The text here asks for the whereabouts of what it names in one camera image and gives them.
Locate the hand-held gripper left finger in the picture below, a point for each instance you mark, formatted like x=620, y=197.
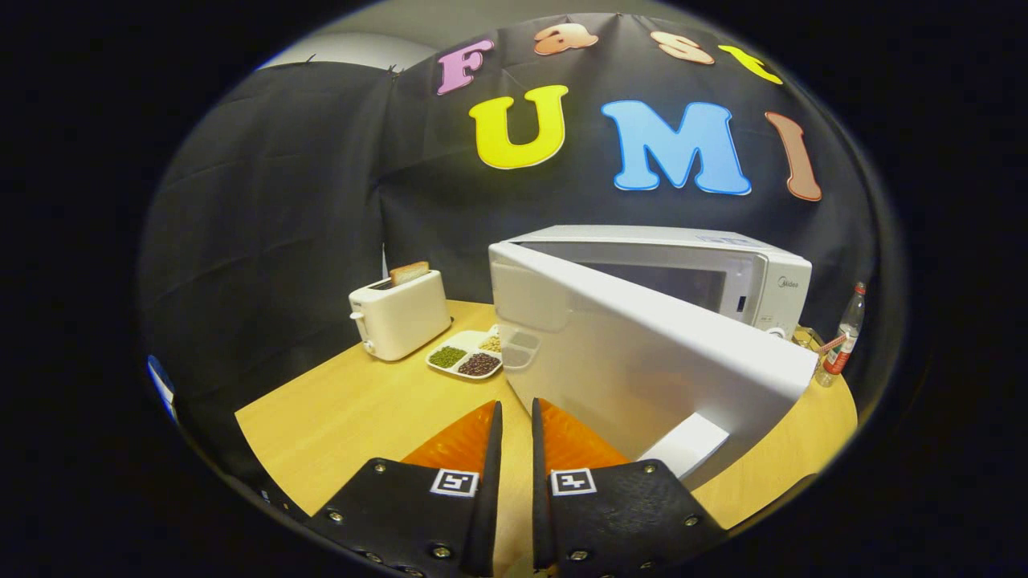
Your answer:
x=488, y=498

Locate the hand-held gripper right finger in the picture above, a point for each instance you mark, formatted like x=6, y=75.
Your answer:
x=540, y=498

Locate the white microwave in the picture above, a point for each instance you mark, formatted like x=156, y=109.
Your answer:
x=642, y=361

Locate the divided plate of beans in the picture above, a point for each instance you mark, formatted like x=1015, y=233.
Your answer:
x=466, y=361

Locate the cream toaster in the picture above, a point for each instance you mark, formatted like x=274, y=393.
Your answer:
x=401, y=321

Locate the toast slice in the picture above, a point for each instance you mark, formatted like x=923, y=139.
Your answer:
x=409, y=273

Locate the clear bottle red label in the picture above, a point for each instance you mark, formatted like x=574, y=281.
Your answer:
x=843, y=345

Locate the computer monitor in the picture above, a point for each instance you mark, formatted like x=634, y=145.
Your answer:
x=161, y=384

